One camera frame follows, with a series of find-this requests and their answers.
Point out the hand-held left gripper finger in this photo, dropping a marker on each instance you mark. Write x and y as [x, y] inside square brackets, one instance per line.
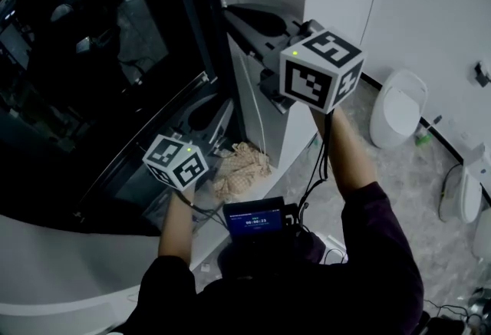
[222, 126]
[197, 120]

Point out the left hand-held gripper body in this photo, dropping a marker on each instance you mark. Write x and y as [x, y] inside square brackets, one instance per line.
[176, 161]

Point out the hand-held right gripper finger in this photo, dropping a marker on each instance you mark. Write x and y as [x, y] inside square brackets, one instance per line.
[257, 44]
[276, 21]

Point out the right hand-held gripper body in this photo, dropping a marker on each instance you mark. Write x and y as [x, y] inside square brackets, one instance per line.
[322, 69]

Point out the person's left forearm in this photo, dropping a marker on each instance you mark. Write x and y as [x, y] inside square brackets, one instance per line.
[176, 226]

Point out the person's right forearm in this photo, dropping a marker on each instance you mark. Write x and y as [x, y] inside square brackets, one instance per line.
[345, 157]

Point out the beige patterned cloth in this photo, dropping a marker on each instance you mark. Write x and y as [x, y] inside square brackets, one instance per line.
[241, 172]

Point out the white egg-shaped toilet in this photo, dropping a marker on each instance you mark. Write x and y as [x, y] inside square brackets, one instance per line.
[399, 111]

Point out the black chest-mounted screen device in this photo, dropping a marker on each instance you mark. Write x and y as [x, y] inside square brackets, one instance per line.
[255, 220]

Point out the green toilet brush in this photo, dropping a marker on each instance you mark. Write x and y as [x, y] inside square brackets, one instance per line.
[424, 138]

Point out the black baseboard strip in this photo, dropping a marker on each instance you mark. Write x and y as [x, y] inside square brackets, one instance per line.
[441, 140]

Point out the person's dark sweater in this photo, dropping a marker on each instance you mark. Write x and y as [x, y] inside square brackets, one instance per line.
[287, 287]

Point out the black wall-mounted holder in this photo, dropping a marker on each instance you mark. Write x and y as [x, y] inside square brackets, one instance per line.
[483, 74]

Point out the white wall-mounted box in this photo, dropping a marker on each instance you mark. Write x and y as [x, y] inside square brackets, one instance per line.
[477, 161]

